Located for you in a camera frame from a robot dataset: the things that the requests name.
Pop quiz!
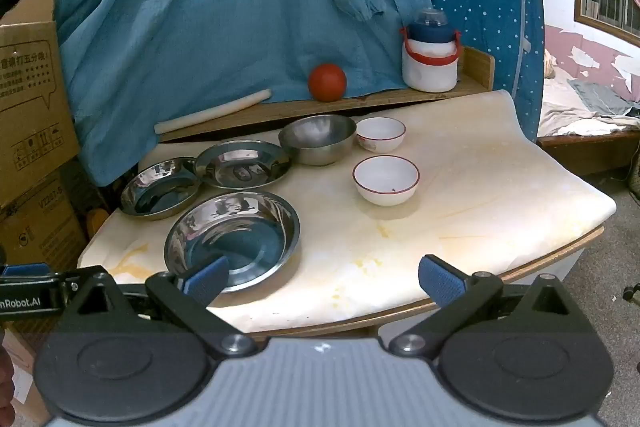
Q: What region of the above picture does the white rod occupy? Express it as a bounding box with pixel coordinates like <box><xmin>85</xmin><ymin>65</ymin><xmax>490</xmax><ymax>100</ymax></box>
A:
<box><xmin>154</xmin><ymin>89</ymin><xmax>272</xmax><ymax>135</ymax></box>

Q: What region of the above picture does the small steel plate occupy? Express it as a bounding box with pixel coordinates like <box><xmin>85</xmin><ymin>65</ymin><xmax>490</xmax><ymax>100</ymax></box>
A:
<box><xmin>120</xmin><ymin>158</ymin><xmax>202</xmax><ymax>220</ymax></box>
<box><xmin>194</xmin><ymin>139</ymin><xmax>292</xmax><ymax>190</ymax></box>

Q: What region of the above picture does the red ball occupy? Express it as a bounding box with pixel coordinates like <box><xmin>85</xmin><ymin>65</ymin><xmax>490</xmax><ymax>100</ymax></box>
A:
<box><xmin>308</xmin><ymin>63</ymin><xmax>347</xmax><ymax>102</ymax></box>

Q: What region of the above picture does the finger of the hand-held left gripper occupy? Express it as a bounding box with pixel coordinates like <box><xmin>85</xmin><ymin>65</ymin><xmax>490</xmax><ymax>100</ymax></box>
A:
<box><xmin>0</xmin><ymin>263</ymin><xmax>48</xmax><ymax>279</ymax></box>

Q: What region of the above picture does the white jug with red handle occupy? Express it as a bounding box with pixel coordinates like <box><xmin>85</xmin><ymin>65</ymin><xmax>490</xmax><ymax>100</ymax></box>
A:
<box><xmin>400</xmin><ymin>8</ymin><xmax>462</xmax><ymax>92</ymax></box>

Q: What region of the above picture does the grey cloth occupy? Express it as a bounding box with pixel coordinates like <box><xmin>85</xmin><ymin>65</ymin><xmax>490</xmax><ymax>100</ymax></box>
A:
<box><xmin>567</xmin><ymin>79</ymin><xmax>633</xmax><ymax>118</ymax></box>

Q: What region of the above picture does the white bowl with red rim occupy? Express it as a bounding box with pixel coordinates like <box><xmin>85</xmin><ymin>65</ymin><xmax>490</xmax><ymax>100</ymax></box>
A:
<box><xmin>352</xmin><ymin>155</ymin><xmax>421</xmax><ymax>206</ymax></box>
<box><xmin>356</xmin><ymin>117</ymin><xmax>407</xmax><ymax>154</ymax></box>

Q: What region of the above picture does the large steel plate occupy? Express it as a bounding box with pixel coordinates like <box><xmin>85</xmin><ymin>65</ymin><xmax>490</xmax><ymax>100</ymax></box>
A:
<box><xmin>164</xmin><ymin>192</ymin><xmax>301</xmax><ymax>294</ymax></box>

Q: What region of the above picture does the cardboard box with star print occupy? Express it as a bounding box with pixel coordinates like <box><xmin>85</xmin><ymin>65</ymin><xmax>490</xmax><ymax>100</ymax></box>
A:
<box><xmin>0</xmin><ymin>0</ymin><xmax>81</xmax><ymax>208</ymax></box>

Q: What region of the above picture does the steel bowl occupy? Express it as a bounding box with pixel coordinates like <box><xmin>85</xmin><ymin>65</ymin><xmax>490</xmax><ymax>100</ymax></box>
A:
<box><xmin>278</xmin><ymin>114</ymin><xmax>358</xmax><ymax>166</ymax></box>

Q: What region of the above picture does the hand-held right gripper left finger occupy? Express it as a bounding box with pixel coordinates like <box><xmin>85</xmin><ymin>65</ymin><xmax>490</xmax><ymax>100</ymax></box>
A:
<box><xmin>60</xmin><ymin>255</ymin><xmax>257</xmax><ymax>360</ymax></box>

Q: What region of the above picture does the yellow object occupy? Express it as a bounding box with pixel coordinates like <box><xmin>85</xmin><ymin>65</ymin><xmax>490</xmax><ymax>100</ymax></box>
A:
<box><xmin>86</xmin><ymin>207</ymin><xmax>110</xmax><ymax>240</ymax></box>

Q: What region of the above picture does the blue cloth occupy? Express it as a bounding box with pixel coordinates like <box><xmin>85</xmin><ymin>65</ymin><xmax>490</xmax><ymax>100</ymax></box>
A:
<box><xmin>52</xmin><ymin>0</ymin><xmax>436</xmax><ymax>188</ymax></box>

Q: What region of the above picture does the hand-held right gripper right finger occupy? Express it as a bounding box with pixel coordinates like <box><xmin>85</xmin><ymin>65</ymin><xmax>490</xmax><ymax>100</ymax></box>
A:
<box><xmin>390</xmin><ymin>255</ymin><xmax>596</xmax><ymax>359</ymax></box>

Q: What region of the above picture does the white table cover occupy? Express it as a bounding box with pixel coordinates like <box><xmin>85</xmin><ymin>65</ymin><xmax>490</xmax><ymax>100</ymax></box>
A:
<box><xmin>80</xmin><ymin>91</ymin><xmax>617</xmax><ymax>333</ymax></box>

